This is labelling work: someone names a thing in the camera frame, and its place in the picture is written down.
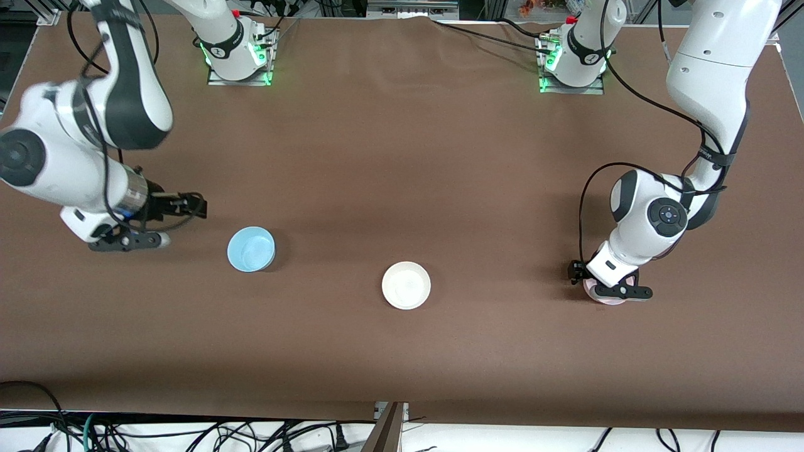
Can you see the aluminium frame rail with bracket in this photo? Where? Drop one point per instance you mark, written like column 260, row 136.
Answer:
column 777, row 37

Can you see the black power plug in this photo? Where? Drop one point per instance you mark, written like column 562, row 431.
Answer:
column 340, row 437

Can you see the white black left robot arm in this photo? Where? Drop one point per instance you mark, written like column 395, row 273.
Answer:
column 710, row 75

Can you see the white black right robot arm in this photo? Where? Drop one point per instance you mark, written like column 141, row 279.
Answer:
column 132, row 94

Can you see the light blue bowl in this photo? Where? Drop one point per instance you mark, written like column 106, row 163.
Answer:
column 251, row 249

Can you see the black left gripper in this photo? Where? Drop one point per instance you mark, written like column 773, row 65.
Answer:
column 574, row 270

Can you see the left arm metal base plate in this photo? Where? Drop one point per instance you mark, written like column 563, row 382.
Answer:
column 571, row 90

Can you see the metal frame post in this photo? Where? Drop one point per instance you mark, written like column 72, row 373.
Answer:
column 386, row 433

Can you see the brown table cover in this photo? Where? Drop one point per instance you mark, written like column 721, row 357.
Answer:
column 402, row 157

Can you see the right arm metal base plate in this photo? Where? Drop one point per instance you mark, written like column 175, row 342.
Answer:
column 242, row 82

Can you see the pale pink bowl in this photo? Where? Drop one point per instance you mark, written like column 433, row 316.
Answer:
column 590, row 292

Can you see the white bowl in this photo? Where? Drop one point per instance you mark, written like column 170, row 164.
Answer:
column 406, row 285

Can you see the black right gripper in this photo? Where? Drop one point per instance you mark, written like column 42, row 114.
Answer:
column 162, row 205

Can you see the grey equipment box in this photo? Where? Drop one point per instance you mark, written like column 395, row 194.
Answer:
column 408, row 9

